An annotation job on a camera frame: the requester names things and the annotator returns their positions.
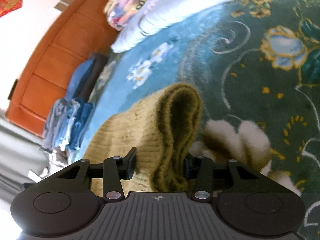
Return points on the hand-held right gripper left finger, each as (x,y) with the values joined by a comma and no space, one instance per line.
(131,163)

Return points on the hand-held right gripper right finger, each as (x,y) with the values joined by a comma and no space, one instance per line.
(190,167)

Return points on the mustard knit sweater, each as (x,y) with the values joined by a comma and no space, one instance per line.
(140,120)

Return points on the dark blue folded garment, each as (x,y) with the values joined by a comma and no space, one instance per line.
(83,115)

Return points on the crumpled pale cloth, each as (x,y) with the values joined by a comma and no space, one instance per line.
(58,157)

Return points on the light blue folded garment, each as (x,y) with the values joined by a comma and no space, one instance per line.
(68,120)

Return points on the grey folded garment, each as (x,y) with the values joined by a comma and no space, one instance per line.
(55,120)

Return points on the blue pillow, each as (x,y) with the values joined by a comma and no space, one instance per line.
(80,77)

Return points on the teal floral plush blanket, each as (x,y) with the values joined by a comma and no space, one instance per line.
(250,80)

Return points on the orange wooden headboard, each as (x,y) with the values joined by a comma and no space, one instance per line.
(55,55)

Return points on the folded colourful floral quilt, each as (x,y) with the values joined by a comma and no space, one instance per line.
(125,10)

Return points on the light blue daisy duvet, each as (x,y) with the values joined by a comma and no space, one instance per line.
(175,7)

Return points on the red wall decoration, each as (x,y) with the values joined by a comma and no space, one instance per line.
(10,2)

